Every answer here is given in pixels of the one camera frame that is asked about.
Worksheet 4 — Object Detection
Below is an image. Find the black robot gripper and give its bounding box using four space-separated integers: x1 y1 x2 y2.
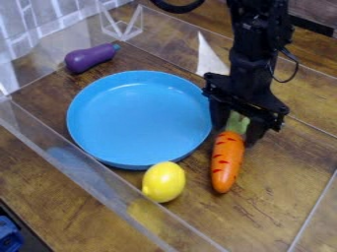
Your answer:
203 52 290 147

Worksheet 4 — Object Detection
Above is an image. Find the orange toy carrot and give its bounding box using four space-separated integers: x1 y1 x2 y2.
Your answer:
210 111 250 193

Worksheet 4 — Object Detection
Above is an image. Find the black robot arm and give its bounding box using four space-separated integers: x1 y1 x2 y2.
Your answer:
203 0 294 147

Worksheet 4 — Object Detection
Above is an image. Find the blue round plate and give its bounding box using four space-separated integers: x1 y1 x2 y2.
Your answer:
65 70 211 170

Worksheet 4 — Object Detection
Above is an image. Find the yellow toy lemon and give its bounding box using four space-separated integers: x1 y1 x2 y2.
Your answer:
141 161 186 203

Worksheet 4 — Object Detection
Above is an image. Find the purple toy eggplant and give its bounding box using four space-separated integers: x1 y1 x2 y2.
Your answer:
64 43 121 74

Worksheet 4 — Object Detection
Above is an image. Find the blue object at corner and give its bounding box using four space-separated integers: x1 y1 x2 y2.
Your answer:
0 216 24 252

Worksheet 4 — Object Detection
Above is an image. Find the clear acrylic enclosure wall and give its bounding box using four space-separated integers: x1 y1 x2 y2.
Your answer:
0 0 337 252

